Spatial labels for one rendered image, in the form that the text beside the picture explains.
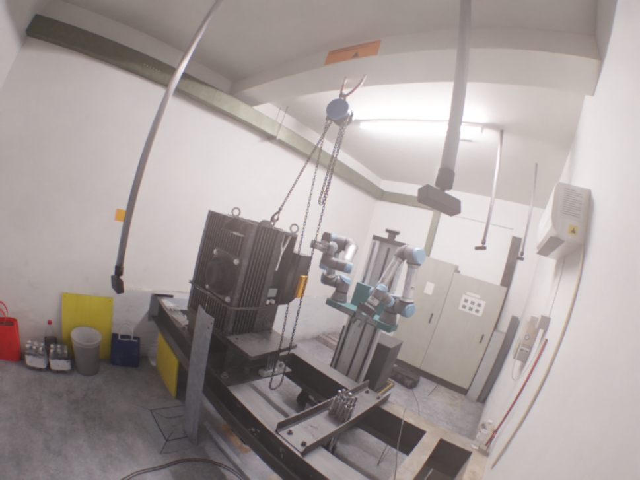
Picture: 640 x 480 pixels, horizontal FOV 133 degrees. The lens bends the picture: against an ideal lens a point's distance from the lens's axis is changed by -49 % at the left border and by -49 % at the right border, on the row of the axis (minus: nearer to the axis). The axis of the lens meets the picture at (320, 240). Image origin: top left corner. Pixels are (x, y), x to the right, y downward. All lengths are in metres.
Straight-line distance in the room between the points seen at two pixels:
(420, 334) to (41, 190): 4.66
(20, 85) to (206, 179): 1.98
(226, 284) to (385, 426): 1.45
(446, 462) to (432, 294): 2.66
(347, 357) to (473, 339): 2.01
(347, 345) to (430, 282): 1.91
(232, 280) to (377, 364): 1.63
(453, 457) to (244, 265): 1.84
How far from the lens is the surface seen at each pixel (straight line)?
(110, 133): 2.47
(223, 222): 1.83
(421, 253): 2.03
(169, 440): 2.19
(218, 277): 1.64
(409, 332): 4.28
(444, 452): 2.06
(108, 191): 2.46
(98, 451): 2.13
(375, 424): 2.15
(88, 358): 2.59
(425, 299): 4.17
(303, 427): 1.57
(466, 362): 4.16
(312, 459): 1.42
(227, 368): 1.83
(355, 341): 2.63
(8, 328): 2.73
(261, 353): 1.67
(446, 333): 4.13
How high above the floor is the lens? 1.67
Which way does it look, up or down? 2 degrees down
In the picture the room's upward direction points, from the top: 16 degrees clockwise
